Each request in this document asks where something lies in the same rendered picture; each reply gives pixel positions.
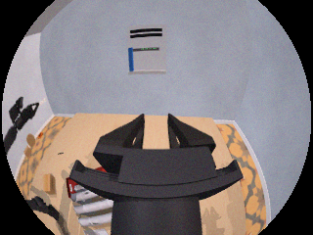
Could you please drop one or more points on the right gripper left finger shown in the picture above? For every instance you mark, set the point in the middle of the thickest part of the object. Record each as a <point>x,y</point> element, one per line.
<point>125,135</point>

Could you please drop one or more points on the red rectangular tray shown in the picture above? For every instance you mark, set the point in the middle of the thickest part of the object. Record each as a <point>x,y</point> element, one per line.
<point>71,183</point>

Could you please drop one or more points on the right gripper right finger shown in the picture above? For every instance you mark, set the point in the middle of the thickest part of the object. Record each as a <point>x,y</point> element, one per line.
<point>188,136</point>

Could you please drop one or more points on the brown cardboard box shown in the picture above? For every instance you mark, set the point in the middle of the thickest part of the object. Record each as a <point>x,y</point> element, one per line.
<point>49,184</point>

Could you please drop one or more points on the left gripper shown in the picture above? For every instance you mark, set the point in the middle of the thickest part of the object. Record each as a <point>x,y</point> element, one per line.
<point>31,113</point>

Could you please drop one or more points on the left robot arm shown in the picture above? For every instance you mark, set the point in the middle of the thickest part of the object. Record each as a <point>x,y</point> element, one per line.
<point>9,140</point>

